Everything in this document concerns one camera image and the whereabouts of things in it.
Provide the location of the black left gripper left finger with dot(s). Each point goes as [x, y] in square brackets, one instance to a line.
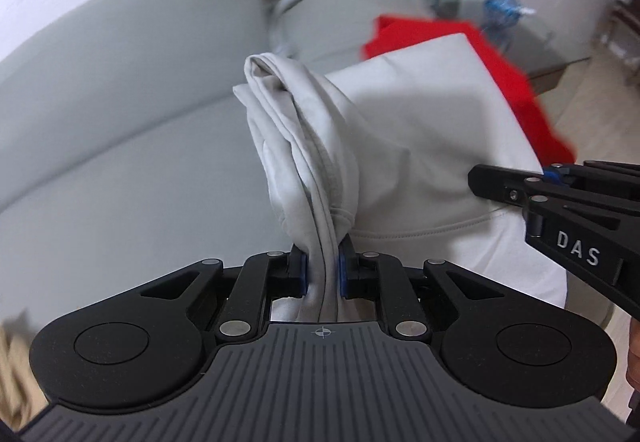
[261, 280]

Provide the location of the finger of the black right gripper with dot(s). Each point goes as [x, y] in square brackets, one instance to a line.
[516, 188]
[614, 179]

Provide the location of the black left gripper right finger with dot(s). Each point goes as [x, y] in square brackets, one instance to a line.
[383, 280]

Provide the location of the white printed t-shirt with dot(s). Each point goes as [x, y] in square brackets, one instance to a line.
[380, 153]

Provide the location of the red folded garment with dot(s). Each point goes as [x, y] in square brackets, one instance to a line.
[395, 32]

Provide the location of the glass side table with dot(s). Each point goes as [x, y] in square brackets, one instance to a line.
[519, 34]

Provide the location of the blue plastic bottle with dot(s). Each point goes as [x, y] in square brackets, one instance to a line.
[504, 14]

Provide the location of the grey sofa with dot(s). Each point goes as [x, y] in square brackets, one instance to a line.
[124, 151]

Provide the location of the beige crumpled garment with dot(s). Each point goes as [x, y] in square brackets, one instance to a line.
[21, 397]

